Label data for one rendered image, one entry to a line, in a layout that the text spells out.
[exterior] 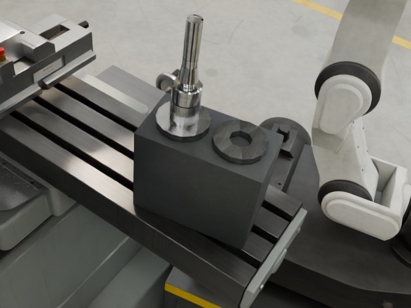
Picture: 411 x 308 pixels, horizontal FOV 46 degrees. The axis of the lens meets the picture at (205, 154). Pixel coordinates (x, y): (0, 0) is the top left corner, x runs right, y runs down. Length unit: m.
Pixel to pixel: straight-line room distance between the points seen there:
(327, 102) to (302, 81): 1.78
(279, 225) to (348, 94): 0.33
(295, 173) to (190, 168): 0.79
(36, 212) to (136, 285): 0.64
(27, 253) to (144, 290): 0.59
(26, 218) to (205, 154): 0.48
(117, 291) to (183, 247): 0.80
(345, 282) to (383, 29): 0.65
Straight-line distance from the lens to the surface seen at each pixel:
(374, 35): 1.06
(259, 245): 0.89
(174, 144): 0.76
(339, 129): 1.14
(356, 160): 1.26
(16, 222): 1.07
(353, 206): 1.30
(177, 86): 0.74
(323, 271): 1.34
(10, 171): 1.09
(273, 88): 2.77
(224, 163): 0.75
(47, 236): 1.18
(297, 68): 2.97
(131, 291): 1.65
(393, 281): 1.40
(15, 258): 1.15
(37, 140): 1.05
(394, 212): 1.31
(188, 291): 1.42
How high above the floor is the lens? 1.66
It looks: 46 degrees down
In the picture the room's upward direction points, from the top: 9 degrees clockwise
